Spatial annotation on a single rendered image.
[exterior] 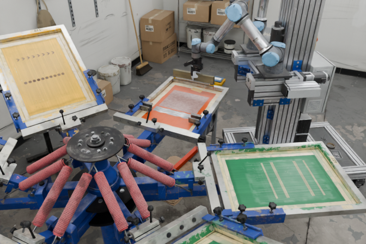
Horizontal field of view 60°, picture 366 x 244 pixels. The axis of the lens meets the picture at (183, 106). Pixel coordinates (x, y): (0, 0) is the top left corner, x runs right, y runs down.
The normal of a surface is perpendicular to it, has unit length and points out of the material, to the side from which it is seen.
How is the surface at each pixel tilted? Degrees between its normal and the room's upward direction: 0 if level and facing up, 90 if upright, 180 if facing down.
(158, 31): 90
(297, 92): 90
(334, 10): 90
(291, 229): 0
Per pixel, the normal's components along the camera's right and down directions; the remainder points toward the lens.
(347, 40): -0.42, 0.47
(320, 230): 0.00, -0.85
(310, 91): 0.11, 0.52
